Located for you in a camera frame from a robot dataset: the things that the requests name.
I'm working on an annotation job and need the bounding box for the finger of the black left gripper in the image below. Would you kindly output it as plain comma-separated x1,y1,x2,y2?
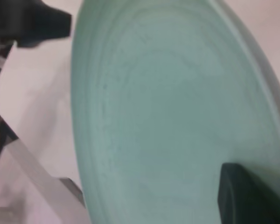
0,0,72,49

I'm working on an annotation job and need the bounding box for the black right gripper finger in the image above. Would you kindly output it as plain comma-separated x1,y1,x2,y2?
217,162,280,224

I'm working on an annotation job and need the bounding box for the green round plate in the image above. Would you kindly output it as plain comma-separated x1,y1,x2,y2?
70,0,280,224

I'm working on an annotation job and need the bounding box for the aluminium frame bar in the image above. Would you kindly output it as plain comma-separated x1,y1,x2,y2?
0,100,87,224

